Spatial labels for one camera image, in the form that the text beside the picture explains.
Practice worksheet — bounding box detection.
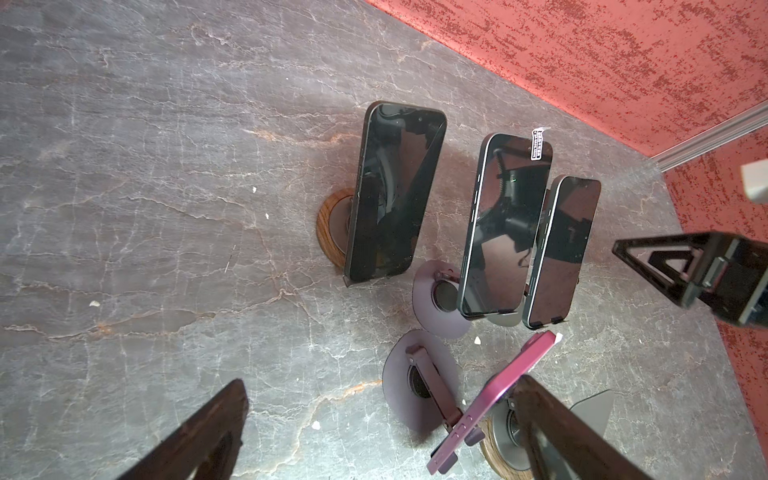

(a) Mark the aluminium corner post right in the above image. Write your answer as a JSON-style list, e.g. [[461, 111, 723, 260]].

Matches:
[[651, 101, 768, 172]]

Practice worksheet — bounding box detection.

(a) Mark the silver-edged phone with sticker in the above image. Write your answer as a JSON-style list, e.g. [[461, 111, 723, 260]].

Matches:
[[457, 128, 553, 319]]

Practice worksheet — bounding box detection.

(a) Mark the grey stand wooden base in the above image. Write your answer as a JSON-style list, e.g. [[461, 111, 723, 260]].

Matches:
[[481, 390, 615, 479]]

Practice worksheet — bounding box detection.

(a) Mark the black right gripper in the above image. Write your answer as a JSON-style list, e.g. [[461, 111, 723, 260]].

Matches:
[[612, 232, 767, 329]]

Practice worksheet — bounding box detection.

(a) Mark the wooden round base stand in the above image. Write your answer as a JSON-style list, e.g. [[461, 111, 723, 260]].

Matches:
[[316, 188, 355, 270]]

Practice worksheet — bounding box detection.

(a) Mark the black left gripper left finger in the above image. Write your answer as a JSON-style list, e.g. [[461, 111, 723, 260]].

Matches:
[[121, 379, 249, 479]]

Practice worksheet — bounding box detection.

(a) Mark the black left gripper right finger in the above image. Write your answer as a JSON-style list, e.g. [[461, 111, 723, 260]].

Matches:
[[512, 375, 648, 479]]

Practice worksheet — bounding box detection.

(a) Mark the purple round stand front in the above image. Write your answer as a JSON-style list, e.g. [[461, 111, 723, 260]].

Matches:
[[383, 330, 461, 435]]

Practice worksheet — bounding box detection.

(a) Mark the grey metal phone stand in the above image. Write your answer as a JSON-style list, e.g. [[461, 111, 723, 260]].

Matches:
[[485, 302, 524, 327]]

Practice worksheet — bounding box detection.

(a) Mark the black phone on wooden stand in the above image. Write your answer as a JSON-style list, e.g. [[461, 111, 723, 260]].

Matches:
[[344, 101, 447, 284]]

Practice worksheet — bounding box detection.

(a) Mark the green-edged black phone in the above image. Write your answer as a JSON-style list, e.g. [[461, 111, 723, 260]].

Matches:
[[523, 175, 602, 330]]

